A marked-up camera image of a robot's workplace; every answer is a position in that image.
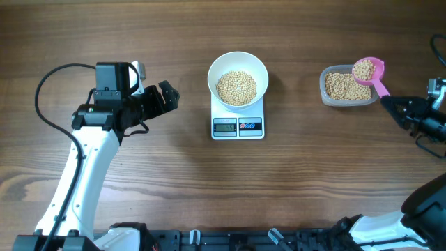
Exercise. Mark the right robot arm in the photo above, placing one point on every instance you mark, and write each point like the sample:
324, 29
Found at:
421, 221

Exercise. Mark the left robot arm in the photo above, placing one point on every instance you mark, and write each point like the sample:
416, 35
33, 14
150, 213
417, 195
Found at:
118, 102

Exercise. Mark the pink plastic scoop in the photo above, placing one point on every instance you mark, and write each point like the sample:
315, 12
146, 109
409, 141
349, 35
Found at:
378, 82

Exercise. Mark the white bowl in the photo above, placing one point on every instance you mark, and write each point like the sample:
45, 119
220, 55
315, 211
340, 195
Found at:
234, 61

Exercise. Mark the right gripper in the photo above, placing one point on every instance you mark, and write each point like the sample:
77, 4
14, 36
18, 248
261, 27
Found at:
417, 109

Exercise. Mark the pile of soybeans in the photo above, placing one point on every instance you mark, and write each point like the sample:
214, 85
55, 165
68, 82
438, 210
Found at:
342, 86

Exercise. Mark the clear plastic container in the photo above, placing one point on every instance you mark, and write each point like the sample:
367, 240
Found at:
327, 100

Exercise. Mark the soybeans in white bowl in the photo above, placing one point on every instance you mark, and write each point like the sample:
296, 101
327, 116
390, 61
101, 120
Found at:
236, 88

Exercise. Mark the white digital kitchen scale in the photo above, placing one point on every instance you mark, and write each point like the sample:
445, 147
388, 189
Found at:
242, 124

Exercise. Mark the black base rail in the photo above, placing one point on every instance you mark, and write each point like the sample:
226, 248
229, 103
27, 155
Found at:
300, 240

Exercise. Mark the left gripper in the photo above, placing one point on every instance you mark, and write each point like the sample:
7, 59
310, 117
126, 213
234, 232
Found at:
157, 107

